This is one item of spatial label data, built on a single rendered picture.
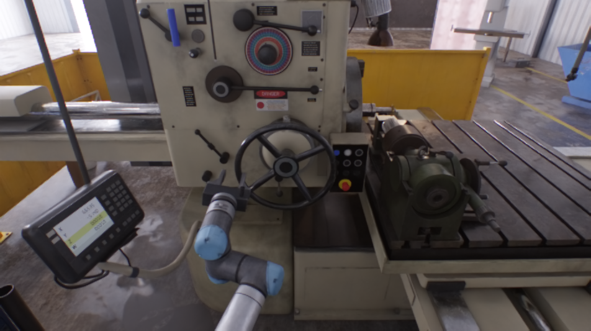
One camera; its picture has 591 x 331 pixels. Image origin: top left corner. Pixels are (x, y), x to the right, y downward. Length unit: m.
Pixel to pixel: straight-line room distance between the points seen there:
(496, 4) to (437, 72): 3.30
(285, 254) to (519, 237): 1.11
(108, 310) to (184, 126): 1.58
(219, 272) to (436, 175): 0.79
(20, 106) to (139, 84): 0.60
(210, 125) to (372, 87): 2.79
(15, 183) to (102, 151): 1.86
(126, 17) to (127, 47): 0.17
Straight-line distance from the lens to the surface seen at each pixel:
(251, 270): 0.82
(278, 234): 1.84
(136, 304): 2.52
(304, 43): 1.16
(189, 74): 1.26
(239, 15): 1.11
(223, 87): 1.16
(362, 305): 2.20
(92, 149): 2.00
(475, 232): 1.47
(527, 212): 1.72
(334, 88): 1.22
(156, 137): 1.72
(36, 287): 3.01
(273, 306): 2.18
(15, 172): 3.74
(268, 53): 1.08
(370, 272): 1.95
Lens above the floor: 1.89
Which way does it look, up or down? 28 degrees down
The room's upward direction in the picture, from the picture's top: straight up
